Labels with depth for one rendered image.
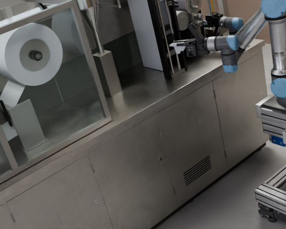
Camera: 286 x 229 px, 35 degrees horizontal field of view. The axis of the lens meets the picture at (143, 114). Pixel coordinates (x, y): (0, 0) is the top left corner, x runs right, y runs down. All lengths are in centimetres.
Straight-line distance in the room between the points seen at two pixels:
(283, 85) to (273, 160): 131
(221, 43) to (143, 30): 83
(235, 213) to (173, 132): 70
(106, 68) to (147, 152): 58
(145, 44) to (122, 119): 73
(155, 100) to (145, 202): 65
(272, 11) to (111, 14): 128
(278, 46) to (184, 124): 89
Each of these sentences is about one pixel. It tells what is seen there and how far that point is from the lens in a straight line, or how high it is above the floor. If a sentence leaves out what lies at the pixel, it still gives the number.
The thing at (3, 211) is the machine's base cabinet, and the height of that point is 78.
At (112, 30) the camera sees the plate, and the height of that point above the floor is 120.
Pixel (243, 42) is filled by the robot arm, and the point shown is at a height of 118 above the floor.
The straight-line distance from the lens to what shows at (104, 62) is 279.
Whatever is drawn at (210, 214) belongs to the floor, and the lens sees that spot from 311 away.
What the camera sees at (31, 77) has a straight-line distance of 226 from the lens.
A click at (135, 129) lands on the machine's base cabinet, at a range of 261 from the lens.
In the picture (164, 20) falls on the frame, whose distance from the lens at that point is 283.
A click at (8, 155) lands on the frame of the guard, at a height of 101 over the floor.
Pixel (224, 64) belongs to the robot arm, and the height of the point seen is 111.
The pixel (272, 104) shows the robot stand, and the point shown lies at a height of 82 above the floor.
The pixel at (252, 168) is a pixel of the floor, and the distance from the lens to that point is 346.
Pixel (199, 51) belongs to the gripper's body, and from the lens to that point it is 239.
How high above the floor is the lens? 200
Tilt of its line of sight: 26 degrees down
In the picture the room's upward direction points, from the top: 15 degrees counter-clockwise
